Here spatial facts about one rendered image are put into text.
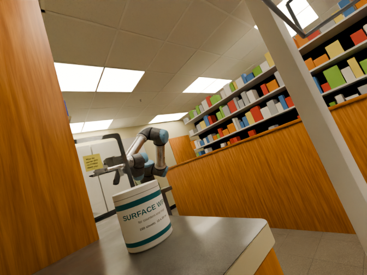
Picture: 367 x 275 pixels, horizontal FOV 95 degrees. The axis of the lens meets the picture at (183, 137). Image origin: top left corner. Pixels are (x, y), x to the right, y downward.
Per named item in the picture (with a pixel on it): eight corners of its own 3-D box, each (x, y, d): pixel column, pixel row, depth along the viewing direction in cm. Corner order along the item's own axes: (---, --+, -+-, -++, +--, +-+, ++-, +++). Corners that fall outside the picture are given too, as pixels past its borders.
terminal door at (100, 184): (72, 233, 69) (51, 143, 75) (140, 202, 89) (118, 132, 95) (72, 234, 69) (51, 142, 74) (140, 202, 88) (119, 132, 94)
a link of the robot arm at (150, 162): (144, 168, 180) (144, 157, 175) (156, 171, 178) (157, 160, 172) (139, 174, 169) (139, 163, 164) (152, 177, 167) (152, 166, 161)
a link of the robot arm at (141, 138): (141, 122, 148) (110, 165, 113) (153, 124, 146) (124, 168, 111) (143, 132, 156) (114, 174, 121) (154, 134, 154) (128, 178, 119)
